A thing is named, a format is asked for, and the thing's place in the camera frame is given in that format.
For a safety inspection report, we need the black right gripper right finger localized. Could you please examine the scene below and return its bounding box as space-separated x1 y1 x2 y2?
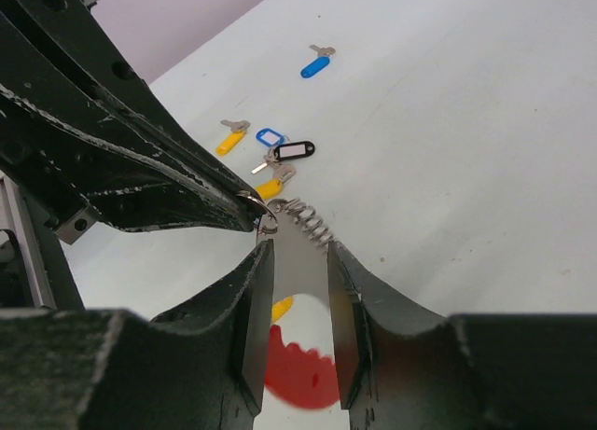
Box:
327 243 596 429

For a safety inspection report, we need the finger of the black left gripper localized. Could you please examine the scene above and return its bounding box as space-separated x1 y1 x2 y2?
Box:
1 86 261 232
1 0 252 201

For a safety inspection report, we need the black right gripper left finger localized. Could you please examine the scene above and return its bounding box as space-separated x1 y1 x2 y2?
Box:
1 241 274 429

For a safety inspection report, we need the red-handled metal key organizer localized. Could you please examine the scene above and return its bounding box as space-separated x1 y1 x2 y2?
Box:
257 199 340 411

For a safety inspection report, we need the yellow tag key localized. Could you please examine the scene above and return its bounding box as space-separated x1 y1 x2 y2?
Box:
271 297 294 324
215 119 250 156
251 155 297 201

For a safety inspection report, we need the blue white key tag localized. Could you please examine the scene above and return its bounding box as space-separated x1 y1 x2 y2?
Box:
255 128 290 148

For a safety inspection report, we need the black key tag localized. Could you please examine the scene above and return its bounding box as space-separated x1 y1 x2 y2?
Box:
272 141 315 161

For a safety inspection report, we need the blue tag key far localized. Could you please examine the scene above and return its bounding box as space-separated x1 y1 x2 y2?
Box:
299 45 336 79

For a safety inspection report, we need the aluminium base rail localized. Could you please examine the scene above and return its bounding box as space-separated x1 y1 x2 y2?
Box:
1 173 57 310

